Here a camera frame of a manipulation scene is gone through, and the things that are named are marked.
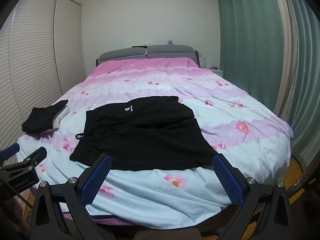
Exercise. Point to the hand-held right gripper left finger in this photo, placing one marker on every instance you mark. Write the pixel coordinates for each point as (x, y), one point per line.
(100, 177)

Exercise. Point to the white louvered wardrobe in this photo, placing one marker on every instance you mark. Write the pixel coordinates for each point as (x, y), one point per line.
(32, 67)

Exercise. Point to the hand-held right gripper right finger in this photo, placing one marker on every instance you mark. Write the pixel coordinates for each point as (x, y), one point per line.
(226, 177)

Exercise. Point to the beige curtain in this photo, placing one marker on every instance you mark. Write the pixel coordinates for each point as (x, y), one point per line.
(287, 55)

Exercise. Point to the white folded cloth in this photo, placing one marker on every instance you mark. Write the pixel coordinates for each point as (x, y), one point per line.
(60, 118)

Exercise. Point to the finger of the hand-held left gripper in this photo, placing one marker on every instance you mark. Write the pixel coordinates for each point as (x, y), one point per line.
(11, 150)
(32, 158)

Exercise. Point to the clear bottle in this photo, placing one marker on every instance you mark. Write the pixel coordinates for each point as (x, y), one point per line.
(204, 63)

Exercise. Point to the pink floral quilt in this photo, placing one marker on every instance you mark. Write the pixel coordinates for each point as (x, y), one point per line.
(225, 135)

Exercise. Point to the grey padded headboard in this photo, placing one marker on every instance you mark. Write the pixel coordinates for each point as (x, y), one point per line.
(165, 51)

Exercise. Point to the white nightstand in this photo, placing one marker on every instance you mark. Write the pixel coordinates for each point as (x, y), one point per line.
(215, 70)

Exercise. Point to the black pants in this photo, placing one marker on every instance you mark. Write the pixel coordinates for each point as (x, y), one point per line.
(145, 135)

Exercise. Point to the green curtain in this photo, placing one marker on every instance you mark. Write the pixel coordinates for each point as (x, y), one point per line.
(247, 42)
(305, 67)

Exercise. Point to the black folded clothes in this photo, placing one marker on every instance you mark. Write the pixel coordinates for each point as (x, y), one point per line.
(40, 120)

